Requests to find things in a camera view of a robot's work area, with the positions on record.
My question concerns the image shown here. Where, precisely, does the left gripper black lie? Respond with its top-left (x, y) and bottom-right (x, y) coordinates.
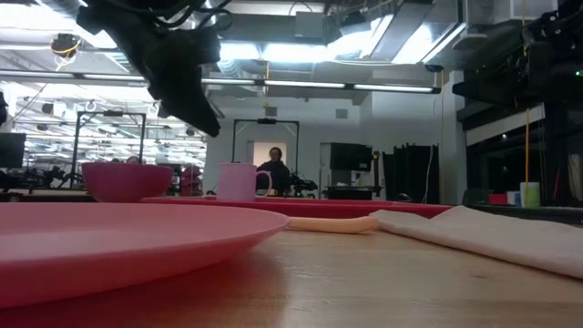
top-left (77, 0), bottom-right (222, 138)

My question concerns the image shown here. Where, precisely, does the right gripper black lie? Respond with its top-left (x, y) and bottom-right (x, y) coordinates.
top-left (452, 13), bottom-right (566, 107)

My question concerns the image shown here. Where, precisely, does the lilac plastic mug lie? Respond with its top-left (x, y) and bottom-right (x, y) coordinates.
top-left (216, 162), bottom-right (273, 202)

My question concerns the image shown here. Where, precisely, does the magenta plastic bowl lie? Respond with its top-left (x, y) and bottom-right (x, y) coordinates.
top-left (81, 161), bottom-right (175, 203)

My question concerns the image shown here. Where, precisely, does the beige cloth napkin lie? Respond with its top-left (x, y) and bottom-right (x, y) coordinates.
top-left (369, 204), bottom-right (583, 281)

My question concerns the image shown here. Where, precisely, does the pink plastic plate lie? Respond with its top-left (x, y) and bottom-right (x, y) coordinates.
top-left (0, 201), bottom-right (292, 311)

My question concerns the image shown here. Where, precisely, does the fork with cream handle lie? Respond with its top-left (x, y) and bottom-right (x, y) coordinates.
top-left (285, 215), bottom-right (380, 235)

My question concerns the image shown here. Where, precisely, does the red plastic tray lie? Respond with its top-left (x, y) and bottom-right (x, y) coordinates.
top-left (139, 195), bottom-right (453, 220)

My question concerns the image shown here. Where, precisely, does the green and white container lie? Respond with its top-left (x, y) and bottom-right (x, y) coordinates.
top-left (519, 181), bottom-right (542, 209)

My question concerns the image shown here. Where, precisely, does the black curtain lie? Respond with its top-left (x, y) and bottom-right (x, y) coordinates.
top-left (382, 143), bottom-right (441, 205)

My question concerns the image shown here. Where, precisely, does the grey ceiling box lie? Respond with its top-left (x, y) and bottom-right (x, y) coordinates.
top-left (294, 10), bottom-right (326, 40)

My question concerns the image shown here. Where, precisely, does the dark background workbench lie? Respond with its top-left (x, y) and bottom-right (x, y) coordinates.
top-left (0, 189), bottom-right (99, 204)

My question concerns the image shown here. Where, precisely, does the dark background table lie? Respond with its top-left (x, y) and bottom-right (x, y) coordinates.
top-left (325, 184), bottom-right (384, 200)

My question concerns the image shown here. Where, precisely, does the black computer monitor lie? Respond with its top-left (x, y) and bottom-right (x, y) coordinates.
top-left (0, 132), bottom-right (27, 169)

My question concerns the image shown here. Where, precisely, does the yellow cable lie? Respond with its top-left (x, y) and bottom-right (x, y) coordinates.
top-left (520, 0), bottom-right (533, 207)

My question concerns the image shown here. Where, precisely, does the black camera frame rig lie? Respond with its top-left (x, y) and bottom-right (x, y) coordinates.
top-left (231, 118), bottom-right (301, 174)
top-left (71, 110), bottom-right (148, 189)

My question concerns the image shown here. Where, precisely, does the long ceiling light rail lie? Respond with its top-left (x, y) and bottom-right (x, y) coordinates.
top-left (0, 68), bottom-right (443, 96)

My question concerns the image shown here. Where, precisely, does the black ceiling cable reel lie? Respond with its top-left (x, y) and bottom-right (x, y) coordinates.
top-left (50, 32), bottom-right (83, 59)

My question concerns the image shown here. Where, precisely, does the black wall television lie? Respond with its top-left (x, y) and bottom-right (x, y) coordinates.
top-left (329, 142), bottom-right (373, 173)

